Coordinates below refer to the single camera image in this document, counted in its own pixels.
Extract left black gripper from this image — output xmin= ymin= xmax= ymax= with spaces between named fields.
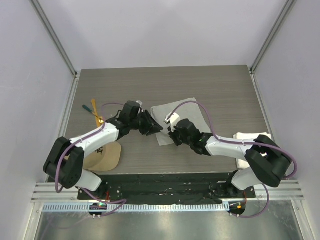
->
xmin=129 ymin=110 xmax=163 ymax=136

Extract left aluminium frame post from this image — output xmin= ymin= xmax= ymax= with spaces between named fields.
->
xmin=29 ymin=0 xmax=78 ymax=78

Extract aluminium frame post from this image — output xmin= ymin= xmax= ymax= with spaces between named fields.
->
xmin=29 ymin=0 xmax=78 ymax=78
xmin=249 ymin=0 xmax=297 ymax=75

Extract grey cloth napkin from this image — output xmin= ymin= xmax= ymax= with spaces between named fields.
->
xmin=150 ymin=97 xmax=211 ymax=146

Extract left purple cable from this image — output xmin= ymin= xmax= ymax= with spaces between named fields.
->
xmin=54 ymin=102 xmax=130 ymax=217

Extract beige cap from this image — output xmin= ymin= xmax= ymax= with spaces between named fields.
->
xmin=83 ymin=142 xmax=122 ymax=173

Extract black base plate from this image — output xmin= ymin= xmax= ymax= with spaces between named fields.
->
xmin=92 ymin=172 xmax=256 ymax=205

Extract right aluminium frame post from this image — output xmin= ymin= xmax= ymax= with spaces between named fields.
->
xmin=249 ymin=0 xmax=297 ymax=75

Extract purple cable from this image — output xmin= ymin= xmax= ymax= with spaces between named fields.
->
xmin=166 ymin=101 xmax=299 ymax=220
xmin=54 ymin=102 xmax=130 ymax=217

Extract white slotted cable duct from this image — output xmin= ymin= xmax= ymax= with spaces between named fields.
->
xmin=42 ymin=202 xmax=230 ymax=213

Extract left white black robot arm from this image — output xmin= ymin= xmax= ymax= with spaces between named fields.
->
xmin=43 ymin=110 xmax=163 ymax=200

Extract white folded towel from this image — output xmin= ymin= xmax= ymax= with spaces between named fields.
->
xmin=233 ymin=131 xmax=273 ymax=171

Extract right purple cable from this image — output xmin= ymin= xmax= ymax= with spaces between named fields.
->
xmin=166 ymin=101 xmax=299 ymax=220

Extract green handled gold utensil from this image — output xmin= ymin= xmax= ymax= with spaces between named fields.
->
xmin=82 ymin=104 xmax=100 ymax=119

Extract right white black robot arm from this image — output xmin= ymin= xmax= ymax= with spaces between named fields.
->
xmin=166 ymin=118 xmax=294 ymax=198

